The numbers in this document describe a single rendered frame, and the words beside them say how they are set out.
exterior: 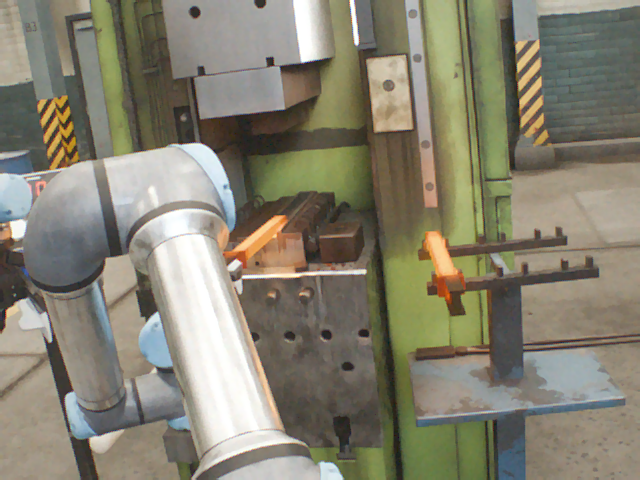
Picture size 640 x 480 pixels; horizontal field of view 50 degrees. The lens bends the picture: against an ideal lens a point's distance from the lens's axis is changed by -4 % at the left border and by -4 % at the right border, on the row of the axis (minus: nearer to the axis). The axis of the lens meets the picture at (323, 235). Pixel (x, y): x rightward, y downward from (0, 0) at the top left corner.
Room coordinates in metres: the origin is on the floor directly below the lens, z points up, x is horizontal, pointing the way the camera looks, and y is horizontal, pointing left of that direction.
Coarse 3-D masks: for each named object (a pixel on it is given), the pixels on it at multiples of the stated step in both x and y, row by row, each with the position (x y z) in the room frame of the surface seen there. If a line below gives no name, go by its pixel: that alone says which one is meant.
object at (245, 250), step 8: (280, 216) 1.67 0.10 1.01; (272, 224) 1.58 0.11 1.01; (280, 224) 1.62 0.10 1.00; (256, 232) 1.51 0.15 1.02; (264, 232) 1.50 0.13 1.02; (272, 232) 1.54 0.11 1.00; (248, 240) 1.44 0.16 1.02; (256, 240) 1.43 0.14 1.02; (264, 240) 1.48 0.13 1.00; (240, 248) 1.37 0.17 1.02; (248, 248) 1.37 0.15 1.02; (256, 248) 1.42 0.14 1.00; (224, 256) 1.30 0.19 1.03; (232, 256) 1.29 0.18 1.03; (240, 256) 1.31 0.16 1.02; (248, 256) 1.36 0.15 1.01
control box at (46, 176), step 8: (64, 168) 1.63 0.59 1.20; (24, 176) 1.60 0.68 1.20; (32, 176) 1.61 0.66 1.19; (40, 176) 1.61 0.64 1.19; (48, 176) 1.61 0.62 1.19; (32, 184) 1.59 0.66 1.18; (40, 184) 1.60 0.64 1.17; (32, 192) 1.58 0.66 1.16; (40, 192) 1.58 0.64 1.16; (32, 200) 1.57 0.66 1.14; (16, 240) 1.52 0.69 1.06; (8, 248) 1.51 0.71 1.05; (16, 248) 1.51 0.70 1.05; (40, 296) 1.52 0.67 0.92
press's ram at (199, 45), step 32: (192, 0) 1.59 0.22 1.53; (224, 0) 1.57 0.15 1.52; (256, 0) 1.56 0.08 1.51; (288, 0) 1.54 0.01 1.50; (320, 0) 1.83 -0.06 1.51; (192, 32) 1.59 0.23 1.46; (224, 32) 1.58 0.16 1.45; (256, 32) 1.56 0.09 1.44; (288, 32) 1.54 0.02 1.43; (320, 32) 1.78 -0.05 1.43; (192, 64) 1.59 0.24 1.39; (224, 64) 1.58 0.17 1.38; (256, 64) 1.56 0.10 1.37; (288, 64) 1.55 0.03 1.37
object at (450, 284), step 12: (432, 240) 1.40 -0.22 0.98; (432, 252) 1.32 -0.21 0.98; (444, 252) 1.31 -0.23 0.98; (444, 264) 1.24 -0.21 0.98; (444, 276) 1.14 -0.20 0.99; (456, 276) 1.13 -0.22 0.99; (444, 288) 1.15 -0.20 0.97; (456, 288) 1.08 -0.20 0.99; (456, 300) 1.06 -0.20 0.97; (456, 312) 1.06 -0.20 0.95
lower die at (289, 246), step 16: (304, 192) 1.97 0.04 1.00; (272, 208) 1.85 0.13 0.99; (304, 208) 1.79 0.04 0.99; (256, 224) 1.69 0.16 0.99; (288, 224) 1.63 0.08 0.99; (304, 224) 1.62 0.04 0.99; (240, 240) 1.58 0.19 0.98; (272, 240) 1.57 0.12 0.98; (288, 240) 1.56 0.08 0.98; (304, 240) 1.57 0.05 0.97; (256, 256) 1.58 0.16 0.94; (272, 256) 1.57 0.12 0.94; (288, 256) 1.56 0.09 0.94; (304, 256) 1.55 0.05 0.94
